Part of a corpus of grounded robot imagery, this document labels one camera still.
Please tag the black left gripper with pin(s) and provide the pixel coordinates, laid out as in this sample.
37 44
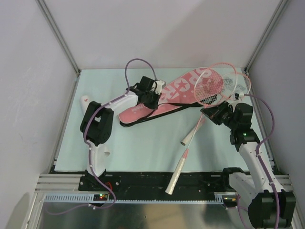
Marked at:
155 104

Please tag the aluminium frame post right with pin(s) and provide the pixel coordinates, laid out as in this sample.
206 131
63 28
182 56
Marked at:
275 18

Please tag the pink racket bag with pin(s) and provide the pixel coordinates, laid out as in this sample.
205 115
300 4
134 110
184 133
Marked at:
175 96

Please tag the aluminium frame post left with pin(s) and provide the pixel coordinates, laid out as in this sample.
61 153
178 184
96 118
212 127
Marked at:
58 35

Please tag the white shuttlecock tube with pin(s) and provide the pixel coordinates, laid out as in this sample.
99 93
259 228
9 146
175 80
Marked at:
100 128

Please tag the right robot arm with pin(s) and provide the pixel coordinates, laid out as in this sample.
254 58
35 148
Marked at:
268 204

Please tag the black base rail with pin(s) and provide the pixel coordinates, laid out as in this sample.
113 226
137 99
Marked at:
154 183

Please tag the white slotted cable duct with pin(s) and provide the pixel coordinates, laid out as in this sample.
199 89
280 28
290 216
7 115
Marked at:
214 198

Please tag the aluminium frame post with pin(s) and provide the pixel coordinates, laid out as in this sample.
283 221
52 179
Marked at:
275 18
58 35

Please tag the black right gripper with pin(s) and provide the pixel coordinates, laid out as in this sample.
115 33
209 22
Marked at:
214 112

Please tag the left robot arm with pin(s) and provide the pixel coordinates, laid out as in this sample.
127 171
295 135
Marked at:
96 164

